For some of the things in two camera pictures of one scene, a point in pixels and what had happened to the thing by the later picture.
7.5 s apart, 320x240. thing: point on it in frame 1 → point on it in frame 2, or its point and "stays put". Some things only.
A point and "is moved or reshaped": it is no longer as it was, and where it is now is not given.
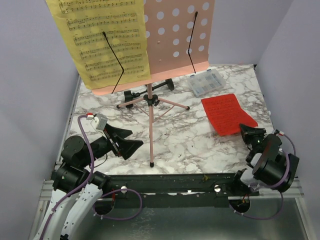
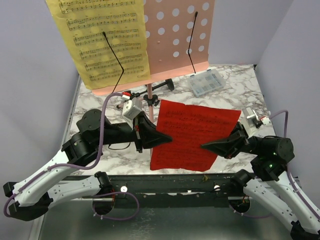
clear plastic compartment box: [206, 82] stays put
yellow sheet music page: [80, 24] stays put
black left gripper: [126, 147] → [146, 134]
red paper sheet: [226, 114] is moved or reshaped
